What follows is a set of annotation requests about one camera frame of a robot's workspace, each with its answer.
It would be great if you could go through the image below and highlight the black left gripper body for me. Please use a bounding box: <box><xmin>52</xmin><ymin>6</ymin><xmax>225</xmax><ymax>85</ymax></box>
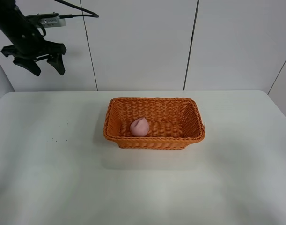
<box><xmin>1</xmin><ymin>29</ymin><xmax>66</xmax><ymax>61</ymax></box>

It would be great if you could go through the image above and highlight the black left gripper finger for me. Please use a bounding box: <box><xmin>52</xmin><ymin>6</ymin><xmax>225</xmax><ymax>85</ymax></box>
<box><xmin>47</xmin><ymin>54</ymin><xmax>66</xmax><ymax>75</ymax></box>
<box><xmin>13</xmin><ymin>58</ymin><xmax>41</xmax><ymax>76</ymax></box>

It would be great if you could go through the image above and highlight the pink peach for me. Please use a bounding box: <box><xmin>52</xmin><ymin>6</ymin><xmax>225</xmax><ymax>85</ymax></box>
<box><xmin>130</xmin><ymin>118</ymin><xmax>149</xmax><ymax>137</ymax></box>

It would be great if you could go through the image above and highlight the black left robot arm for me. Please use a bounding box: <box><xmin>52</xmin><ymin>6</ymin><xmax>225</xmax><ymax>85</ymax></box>
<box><xmin>0</xmin><ymin>0</ymin><xmax>66</xmax><ymax>76</ymax></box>

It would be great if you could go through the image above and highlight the orange wicker basket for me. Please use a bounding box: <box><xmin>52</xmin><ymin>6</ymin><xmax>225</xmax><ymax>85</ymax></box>
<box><xmin>103</xmin><ymin>97</ymin><xmax>205</xmax><ymax>150</ymax></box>

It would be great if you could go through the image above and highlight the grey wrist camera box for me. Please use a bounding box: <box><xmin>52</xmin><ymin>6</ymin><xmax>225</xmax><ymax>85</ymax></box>
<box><xmin>26</xmin><ymin>13</ymin><xmax>66</xmax><ymax>28</ymax></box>

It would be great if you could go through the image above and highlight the black camera cable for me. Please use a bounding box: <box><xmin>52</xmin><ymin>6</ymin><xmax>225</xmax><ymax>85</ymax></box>
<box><xmin>52</xmin><ymin>0</ymin><xmax>99</xmax><ymax>19</ymax></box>

